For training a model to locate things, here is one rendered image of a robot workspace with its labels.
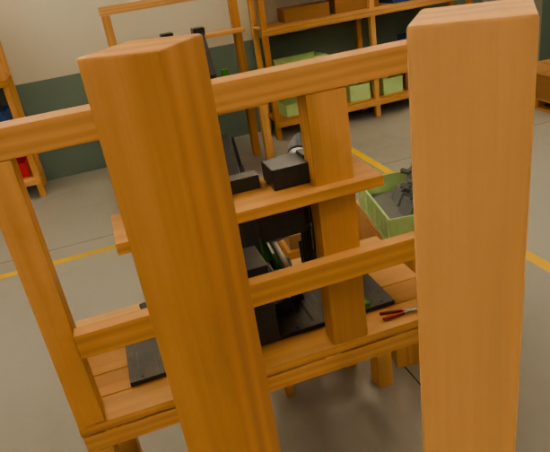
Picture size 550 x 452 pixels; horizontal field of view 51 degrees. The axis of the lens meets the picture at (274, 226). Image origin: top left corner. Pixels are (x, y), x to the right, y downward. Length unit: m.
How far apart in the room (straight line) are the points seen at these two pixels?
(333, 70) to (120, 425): 1.42
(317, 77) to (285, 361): 1.05
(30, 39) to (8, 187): 6.00
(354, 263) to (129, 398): 0.96
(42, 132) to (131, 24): 6.05
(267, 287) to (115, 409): 0.71
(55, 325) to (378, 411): 1.88
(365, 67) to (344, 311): 0.89
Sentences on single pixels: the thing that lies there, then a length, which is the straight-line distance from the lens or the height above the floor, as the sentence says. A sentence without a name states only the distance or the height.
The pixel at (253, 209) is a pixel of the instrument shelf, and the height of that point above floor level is 1.54.
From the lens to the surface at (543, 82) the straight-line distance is 7.95.
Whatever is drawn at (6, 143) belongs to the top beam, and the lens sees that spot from 1.74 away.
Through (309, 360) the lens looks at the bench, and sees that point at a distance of 2.24.
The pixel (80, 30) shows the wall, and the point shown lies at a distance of 7.69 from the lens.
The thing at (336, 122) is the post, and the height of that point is 1.74.
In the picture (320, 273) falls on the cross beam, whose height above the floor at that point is 1.24.
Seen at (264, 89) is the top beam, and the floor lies 1.89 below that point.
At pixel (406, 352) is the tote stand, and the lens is 3.44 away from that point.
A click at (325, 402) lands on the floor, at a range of 3.31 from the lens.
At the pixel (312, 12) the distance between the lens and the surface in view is 7.69.
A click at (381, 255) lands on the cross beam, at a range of 2.07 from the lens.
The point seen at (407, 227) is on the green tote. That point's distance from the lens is 3.02.
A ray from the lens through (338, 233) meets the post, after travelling 2.01.
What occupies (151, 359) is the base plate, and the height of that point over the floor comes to 0.90.
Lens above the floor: 2.26
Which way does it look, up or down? 25 degrees down
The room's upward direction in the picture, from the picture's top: 9 degrees counter-clockwise
